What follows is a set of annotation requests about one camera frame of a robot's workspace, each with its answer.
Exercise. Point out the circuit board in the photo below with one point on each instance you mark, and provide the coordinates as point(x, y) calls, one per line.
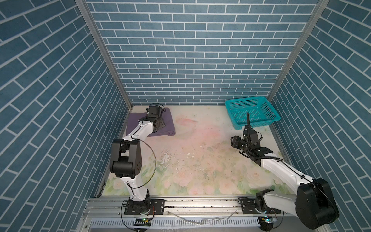
point(142, 222)
point(267, 221)

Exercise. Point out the aluminium front rail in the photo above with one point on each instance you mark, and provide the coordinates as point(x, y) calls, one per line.
point(194, 206)

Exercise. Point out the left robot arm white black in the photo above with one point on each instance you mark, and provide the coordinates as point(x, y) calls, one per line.
point(126, 157)

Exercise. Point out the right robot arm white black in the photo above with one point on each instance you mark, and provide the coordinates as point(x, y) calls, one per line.
point(312, 201)

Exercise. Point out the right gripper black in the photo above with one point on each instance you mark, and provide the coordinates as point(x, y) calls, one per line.
point(234, 142)

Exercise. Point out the white vent grille strip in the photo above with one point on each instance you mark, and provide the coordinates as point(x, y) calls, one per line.
point(178, 223)

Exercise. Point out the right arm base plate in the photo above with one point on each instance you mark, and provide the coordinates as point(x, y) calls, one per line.
point(248, 206)

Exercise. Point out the right circuit board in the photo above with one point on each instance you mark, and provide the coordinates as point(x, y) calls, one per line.
point(267, 221)

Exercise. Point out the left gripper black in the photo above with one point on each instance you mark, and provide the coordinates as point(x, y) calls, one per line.
point(161, 122)

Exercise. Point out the teal plastic basket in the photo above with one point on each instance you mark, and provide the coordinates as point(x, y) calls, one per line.
point(261, 112)

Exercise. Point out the left circuit board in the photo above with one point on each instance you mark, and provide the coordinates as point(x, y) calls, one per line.
point(142, 222)

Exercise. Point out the purple trousers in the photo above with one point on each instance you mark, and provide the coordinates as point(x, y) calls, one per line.
point(168, 130)

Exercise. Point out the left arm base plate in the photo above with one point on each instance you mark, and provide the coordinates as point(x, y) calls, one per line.
point(151, 207)

